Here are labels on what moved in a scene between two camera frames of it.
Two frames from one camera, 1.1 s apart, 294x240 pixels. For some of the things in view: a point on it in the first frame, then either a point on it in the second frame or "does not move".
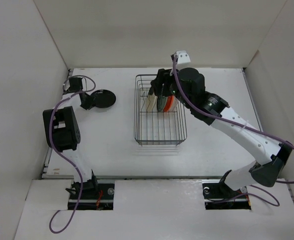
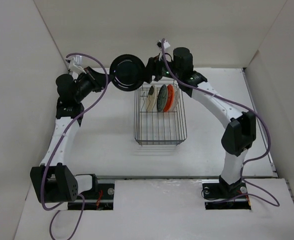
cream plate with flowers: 151,101 does not move
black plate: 104,98 -> 129,71
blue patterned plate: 161,101 does not move
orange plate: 169,100 does not move
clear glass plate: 176,103 does not move
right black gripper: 163,76 -> 152,68
